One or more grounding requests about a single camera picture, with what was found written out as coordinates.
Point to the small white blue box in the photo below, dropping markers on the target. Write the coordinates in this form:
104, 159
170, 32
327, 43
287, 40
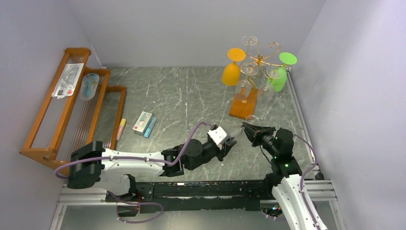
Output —
142, 122

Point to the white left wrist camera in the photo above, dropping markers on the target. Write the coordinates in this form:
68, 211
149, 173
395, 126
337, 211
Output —
218, 135

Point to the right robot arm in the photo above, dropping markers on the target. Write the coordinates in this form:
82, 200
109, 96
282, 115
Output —
286, 181

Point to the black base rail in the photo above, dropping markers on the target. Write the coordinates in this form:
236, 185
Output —
209, 195

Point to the gold wire rack wooden base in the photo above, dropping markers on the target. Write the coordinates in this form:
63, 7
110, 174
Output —
244, 110

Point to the yellow pink marker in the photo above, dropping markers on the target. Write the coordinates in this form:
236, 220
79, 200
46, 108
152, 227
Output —
120, 128

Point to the light blue packaged item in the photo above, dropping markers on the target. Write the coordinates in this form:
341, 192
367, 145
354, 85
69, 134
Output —
89, 86

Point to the white packaged item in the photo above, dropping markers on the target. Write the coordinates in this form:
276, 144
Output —
68, 80

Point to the wooden tiered shelf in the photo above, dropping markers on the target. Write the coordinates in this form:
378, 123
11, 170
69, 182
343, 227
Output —
67, 124

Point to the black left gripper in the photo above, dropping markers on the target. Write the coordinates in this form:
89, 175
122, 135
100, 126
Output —
222, 151

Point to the blue marker pen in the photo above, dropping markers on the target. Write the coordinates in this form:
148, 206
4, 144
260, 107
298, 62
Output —
150, 127

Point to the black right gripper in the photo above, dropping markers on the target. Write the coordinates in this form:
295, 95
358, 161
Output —
259, 137

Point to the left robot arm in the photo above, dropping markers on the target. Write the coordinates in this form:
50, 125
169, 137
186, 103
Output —
96, 166

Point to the yellow plastic wine glass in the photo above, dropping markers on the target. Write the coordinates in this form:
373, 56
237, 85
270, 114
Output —
231, 73

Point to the green plastic wine glass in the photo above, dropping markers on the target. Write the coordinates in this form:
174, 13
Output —
287, 59

